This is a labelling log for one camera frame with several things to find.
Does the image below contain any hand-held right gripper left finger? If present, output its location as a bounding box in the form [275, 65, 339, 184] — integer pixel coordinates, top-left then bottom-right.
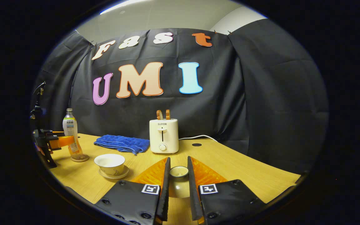
[96, 157, 171, 225]

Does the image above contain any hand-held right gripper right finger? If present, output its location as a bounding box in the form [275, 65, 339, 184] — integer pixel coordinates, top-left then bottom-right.
[187, 156, 265, 225]

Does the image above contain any cream teacup lid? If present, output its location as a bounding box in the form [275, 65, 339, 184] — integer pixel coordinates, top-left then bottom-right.
[169, 166, 190, 199]

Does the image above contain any round cork coaster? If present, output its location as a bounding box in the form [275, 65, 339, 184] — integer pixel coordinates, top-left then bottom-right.
[71, 154, 90, 163]

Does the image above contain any cream teacup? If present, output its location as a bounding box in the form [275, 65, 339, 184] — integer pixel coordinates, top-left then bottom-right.
[94, 153, 126, 176]

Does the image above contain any cream saucer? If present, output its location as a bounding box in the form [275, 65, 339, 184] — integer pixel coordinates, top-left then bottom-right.
[98, 165, 130, 180]

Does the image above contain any blue towel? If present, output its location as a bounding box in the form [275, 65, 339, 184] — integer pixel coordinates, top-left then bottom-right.
[94, 135, 151, 156]

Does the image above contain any white toaster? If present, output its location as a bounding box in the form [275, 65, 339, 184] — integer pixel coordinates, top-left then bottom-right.
[149, 119, 179, 154]

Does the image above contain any black backdrop cloth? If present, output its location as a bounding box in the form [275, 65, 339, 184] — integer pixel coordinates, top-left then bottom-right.
[31, 18, 329, 175]

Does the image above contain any white toaster cable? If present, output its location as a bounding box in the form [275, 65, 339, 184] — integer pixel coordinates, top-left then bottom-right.
[179, 135, 219, 143]

